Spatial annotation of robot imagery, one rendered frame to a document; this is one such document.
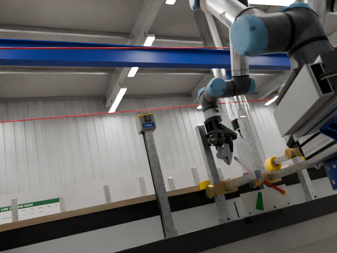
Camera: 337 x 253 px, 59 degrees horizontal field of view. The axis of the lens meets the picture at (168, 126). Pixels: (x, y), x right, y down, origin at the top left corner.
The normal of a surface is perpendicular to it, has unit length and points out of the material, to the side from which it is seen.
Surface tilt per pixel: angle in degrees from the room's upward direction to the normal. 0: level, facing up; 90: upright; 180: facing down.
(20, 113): 90
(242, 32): 96
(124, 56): 90
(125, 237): 90
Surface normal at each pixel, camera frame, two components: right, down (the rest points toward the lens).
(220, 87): 0.16, -0.36
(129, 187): 0.39, -0.38
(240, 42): -0.91, 0.24
